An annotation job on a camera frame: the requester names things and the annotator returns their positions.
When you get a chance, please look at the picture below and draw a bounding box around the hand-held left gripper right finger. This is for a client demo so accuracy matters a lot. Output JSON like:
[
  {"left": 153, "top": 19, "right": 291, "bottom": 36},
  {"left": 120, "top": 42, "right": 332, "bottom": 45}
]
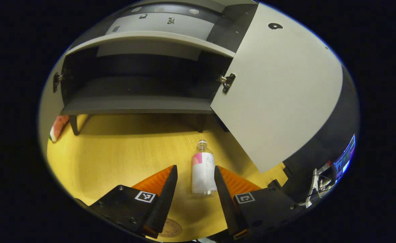
[{"left": 214, "top": 165, "right": 305, "bottom": 241}]

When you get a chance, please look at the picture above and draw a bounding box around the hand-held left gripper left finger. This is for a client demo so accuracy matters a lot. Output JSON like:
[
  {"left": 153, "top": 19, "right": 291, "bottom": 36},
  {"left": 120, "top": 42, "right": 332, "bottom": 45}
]
[{"left": 89, "top": 165, "right": 178, "bottom": 239}]

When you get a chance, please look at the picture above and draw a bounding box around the clear bottle with pink label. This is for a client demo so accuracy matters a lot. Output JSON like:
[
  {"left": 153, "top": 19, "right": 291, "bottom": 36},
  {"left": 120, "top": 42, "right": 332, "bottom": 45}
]
[{"left": 191, "top": 139, "right": 218, "bottom": 197}]

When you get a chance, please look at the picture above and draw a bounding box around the grey and white cabinet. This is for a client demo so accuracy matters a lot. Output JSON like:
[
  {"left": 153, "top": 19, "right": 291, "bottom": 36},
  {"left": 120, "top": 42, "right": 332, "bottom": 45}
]
[{"left": 53, "top": 0, "right": 259, "bottom": 135}]

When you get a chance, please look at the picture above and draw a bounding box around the metal cabinet door hinge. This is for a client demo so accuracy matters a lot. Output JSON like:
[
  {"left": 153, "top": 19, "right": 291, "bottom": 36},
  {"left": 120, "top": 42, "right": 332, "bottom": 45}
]
[
  {"left": 217, "top": 73, "right": 236, "bottom": 94},
  {"left": 53, "top": 72, "right": 64, "bottom": 93}
]

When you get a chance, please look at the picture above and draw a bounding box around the white cabinet shelf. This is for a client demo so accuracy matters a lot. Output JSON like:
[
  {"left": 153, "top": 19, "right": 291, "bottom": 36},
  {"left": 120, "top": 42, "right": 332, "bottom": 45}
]
[{"left": 65, "top": 31, "right": 236, "bottom": 58}]

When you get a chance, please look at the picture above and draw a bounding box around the computer monitor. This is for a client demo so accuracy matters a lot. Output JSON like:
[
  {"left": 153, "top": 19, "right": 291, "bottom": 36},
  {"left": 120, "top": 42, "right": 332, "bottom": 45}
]
[{"left": 333, "top": 134, "right": 356, "bottom": 176}]

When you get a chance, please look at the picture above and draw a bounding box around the red watermelon slice toy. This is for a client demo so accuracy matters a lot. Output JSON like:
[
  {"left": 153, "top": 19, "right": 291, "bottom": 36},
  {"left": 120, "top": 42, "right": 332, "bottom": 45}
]
[{"left": 49, "top": 115, "right": 70, "bottom": 142}]

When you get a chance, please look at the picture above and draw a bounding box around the white device with cables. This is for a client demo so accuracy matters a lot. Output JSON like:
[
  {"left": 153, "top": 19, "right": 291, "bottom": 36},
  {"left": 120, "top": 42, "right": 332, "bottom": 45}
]
[{"left": 299, "top": 160, "right": 334, "bottom": 208}]

